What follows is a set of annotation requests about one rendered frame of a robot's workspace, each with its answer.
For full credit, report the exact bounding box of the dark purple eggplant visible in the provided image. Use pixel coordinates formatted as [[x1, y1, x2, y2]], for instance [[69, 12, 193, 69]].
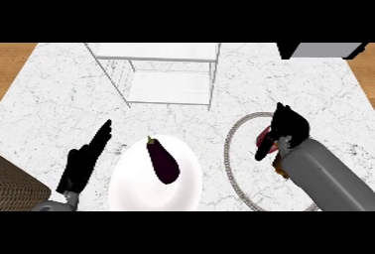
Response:
[[145, 135, 182, 186]]

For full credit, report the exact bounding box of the round marble placemat grey rim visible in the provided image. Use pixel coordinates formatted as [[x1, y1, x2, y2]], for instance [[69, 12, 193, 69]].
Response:
[[224, 111, 323, 212]]

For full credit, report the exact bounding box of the white tiered wire shelf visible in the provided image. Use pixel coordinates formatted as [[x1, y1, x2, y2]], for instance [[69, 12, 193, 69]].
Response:
[[85, 43, 224, 112]]

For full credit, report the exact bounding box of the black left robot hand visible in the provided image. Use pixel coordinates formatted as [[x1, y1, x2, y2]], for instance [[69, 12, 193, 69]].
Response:
[[55, 119, 113, 195]]

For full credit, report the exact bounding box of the grey and black appliance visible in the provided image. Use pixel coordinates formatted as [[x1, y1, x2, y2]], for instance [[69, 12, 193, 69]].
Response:
[[277, 43, 371, 61]]

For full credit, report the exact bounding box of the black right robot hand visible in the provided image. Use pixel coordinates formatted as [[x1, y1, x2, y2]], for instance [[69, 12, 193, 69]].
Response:
[[255, 101, 312, 163]]

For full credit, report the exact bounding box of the white oval plate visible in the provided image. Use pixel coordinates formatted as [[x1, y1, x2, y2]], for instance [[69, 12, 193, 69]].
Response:
[[107, 134, 204, 212]]

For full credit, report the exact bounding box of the brown wicker basket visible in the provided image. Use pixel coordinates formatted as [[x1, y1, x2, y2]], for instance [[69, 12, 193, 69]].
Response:
[[0, 156, 54, 212]]

